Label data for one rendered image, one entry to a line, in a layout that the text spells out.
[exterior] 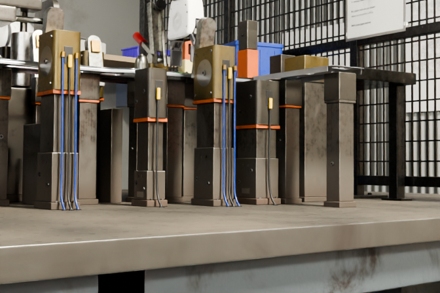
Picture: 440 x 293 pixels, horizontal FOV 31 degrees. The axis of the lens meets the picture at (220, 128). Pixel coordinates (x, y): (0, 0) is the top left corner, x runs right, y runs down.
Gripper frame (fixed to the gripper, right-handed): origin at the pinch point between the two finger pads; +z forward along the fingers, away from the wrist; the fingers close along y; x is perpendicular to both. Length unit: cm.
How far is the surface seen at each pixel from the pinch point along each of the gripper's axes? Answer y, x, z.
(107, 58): -249, 101, -35
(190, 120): 1.9, 0.5, 14.7
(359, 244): 76, -15, 37
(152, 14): -14.7, -1.5, -13.3
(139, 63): 1.4, -13.6, 1.9
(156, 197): 20.4, -19.2, 32.4
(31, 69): -4.1, -37.8, 4.9
